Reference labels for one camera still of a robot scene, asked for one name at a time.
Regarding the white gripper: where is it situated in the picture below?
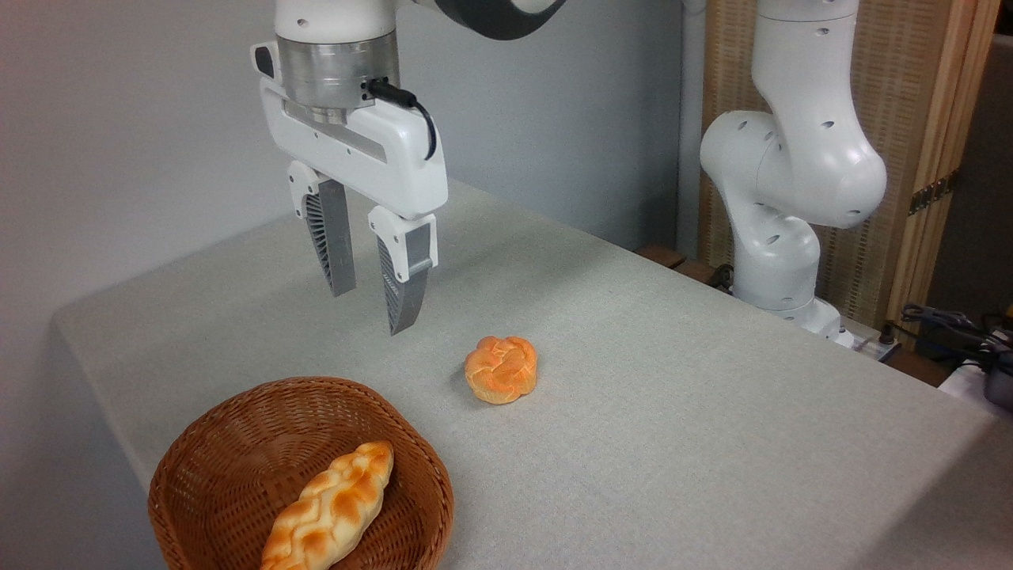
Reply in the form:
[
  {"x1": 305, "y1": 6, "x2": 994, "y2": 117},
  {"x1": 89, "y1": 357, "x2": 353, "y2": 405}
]
[{"x1": 251, "y1": 41, "x2": 450, "y2": 336}]

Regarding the round braided bread roll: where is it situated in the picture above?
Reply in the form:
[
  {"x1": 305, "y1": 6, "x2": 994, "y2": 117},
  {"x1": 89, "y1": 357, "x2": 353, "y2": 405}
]
[{"x1": 465, "y1": 336, "x2": 539, "y2": 405}]

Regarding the metal screen hinge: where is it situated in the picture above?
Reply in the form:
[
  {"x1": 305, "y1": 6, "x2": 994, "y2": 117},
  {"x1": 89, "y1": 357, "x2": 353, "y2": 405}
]
[{"x1": 909, "y1": 171, "x2": 960, "y2": 216}]

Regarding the long braided bread loaf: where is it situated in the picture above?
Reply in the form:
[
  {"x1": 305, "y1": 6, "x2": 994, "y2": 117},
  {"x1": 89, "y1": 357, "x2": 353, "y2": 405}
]
[{"x1": 260, "y1": 440, "x2": 395, "y2": 570}]

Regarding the wooden bamboo folding screen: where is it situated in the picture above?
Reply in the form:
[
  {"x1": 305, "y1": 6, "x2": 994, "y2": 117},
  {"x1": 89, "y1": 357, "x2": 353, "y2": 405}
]
[{"x1": 699, "y1": 0, "x2": 1002, "y2": 349}]

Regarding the grey tablecloth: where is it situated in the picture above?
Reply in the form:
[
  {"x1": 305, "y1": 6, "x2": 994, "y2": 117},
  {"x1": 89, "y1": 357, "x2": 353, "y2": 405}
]
[{"x1": 51, "y1": 180, "x2": 1013, "y2": 570}]

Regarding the brown wicker basket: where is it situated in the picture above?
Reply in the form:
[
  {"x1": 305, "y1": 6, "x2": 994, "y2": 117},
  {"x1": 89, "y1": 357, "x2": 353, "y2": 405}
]
[{"x1": 148, "y1": 377, "x2": 455, "y2": 570}]

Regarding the black cable bundle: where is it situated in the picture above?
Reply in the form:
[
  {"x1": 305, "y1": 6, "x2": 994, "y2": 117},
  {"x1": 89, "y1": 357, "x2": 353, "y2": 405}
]
[{"x1": 900, "y1": 304, "x2": 1013, "y2": 359}]

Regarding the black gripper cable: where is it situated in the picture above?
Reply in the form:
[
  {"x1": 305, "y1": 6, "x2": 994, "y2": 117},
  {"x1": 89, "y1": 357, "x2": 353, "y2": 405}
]
[{"x1": 364, "y1": 77, "x2": 438, "y2": 162}]

